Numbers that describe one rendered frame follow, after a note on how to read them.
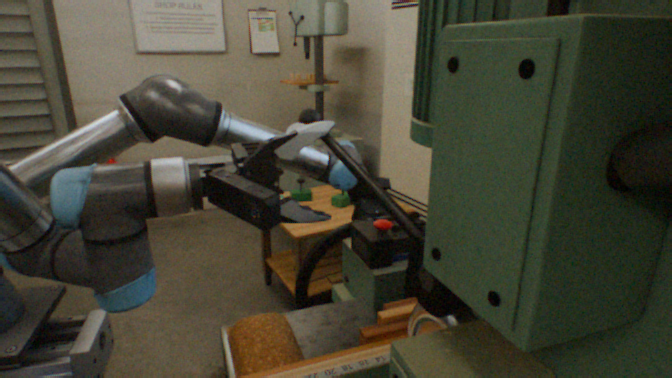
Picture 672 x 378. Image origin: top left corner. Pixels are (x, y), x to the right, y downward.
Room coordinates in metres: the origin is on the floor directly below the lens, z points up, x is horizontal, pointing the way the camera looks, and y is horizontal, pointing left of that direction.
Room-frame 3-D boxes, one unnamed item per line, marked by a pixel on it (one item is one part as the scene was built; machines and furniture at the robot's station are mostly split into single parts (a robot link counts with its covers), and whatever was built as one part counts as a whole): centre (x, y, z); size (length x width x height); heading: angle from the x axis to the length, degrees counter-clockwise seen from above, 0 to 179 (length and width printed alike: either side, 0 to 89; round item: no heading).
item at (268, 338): (0.47, 0.09, 0.92); 0.14 x 0.09 x 0.04; 20
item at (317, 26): (2.88, 0.08, 0.79); 0.62 x 0.48 x 1.58; 27
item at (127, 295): (0.51, 0.30, 1.01); 0.11 x 0.08 x 0.11; 72
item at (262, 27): (3.50, 0.53, 1.42); 0.23 x 0.06 x 0.34; 118
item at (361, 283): (0.65, -0.11, 0.91); 0.15 x 0.13 x 0.09; 110
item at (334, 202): (2.03, 0.01, 0.32); 0.66 x 0.57 x 0.64; 118
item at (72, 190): (0.50, 0.28, 1.11); 0.11 x 0.08 x 0.09; 110
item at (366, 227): (0.65, -0.10, 0.99); 0.13 x 0.11 x 0.06; 110
